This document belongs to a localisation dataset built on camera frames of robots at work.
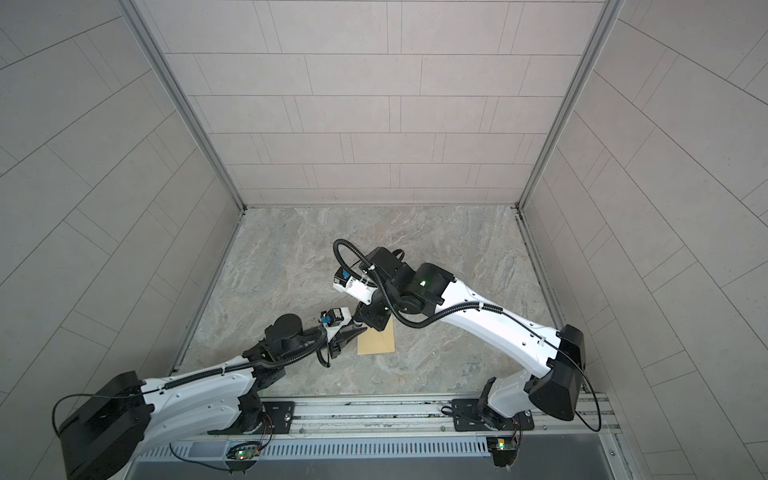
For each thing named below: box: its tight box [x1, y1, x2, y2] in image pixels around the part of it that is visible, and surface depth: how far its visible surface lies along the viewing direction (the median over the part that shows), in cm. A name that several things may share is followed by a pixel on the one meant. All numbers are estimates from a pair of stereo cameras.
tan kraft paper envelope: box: [357, 315, 396, 355], surface depth 84 cm
